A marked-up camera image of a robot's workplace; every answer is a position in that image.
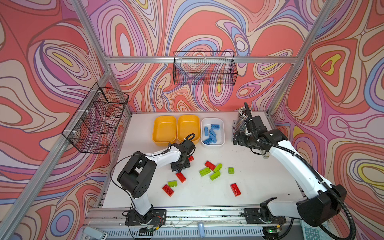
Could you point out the black wire basket left wall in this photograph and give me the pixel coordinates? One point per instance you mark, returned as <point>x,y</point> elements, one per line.
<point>100,114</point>

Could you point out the right yellow plastic bin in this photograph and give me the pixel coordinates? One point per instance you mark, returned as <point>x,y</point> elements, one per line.
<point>189,124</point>

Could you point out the white device bottom left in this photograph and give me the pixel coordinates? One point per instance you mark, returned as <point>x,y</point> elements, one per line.
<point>95,233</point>

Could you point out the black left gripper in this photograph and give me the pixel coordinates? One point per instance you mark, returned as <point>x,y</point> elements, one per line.
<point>176,168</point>

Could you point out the clear cup of pencils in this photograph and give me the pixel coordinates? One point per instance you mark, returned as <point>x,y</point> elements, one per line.
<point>240,122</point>

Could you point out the black and silver stapler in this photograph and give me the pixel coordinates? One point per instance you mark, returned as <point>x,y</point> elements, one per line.
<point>266,155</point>

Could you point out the white desk calculator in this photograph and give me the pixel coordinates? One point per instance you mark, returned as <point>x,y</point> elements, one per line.
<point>313,233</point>

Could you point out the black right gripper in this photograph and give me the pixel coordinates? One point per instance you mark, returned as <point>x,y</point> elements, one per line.
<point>241,139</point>

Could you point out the yellow plastic bin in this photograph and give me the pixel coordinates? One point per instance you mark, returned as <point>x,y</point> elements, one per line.
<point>189,124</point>
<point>165,130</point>

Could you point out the black wire basket wall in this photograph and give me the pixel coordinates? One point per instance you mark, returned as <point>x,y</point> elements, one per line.
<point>208,68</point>
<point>100,114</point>

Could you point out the black wire basket back wall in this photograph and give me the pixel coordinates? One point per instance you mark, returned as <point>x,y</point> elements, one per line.
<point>208,68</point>

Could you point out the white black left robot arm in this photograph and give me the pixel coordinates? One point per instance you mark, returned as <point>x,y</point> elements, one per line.
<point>136,176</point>

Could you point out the small green lego brick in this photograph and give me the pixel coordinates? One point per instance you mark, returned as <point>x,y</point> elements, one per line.
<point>231,171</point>
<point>172,184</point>

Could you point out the left yellow plastic bin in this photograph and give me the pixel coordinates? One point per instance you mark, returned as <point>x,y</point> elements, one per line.
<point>165,130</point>

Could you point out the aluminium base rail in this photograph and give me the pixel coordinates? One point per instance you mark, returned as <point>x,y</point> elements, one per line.
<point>181,223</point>

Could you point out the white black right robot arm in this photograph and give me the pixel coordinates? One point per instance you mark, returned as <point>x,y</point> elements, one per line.
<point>322,200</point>

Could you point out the white plastic bin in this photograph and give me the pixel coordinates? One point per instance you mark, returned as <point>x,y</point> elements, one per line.
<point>220,134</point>

